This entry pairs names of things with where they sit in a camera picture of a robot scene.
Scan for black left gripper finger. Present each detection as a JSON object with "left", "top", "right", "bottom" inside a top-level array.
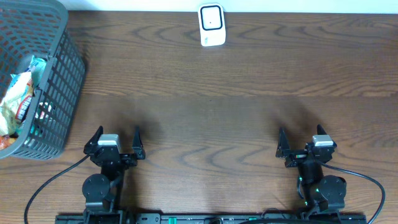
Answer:
[
  {"left": 83, "top": 126, "right": 103, "bottom": 155},
  {"left": 132, "top": 126, "right": 146, "bottom": 160}
]

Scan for cream wipes pack blue edges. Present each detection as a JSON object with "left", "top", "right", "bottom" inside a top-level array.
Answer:
[{"left": 1, "top": 72, "right": 34, "bottom": 136}]

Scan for green soft wipes pack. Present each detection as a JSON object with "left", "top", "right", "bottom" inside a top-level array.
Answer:
[{"left": 11, "top": 55, "right": 47, "bottom": 88}]

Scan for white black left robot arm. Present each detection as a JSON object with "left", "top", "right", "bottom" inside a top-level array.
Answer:
[{"left": 82, "top": 126, "right": 146, "bottom": 223}]

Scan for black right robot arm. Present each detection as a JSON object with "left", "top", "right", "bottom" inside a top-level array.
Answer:
[{"left": 275, "top": 125, "right": 346, "bottom": 220}]

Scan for white barcode scanner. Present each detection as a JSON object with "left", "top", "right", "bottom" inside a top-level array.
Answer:
[{"left": 198, "top": 3, "right": 226, "bottom": 47}]

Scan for orange tissue pack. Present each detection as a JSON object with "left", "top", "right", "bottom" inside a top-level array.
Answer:
[{"left": 0, "top": 135, "right": 16, "bottom": 150}]

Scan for grey plastic mesh basket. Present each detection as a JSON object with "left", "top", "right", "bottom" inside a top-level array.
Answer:
[{"left": 1, "top": 0, "right": 86, "bottom": 161}]

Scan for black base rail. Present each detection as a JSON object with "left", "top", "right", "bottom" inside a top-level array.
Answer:
[{"left": 55, "top": 213, "right": 366, "bottom": 224}]

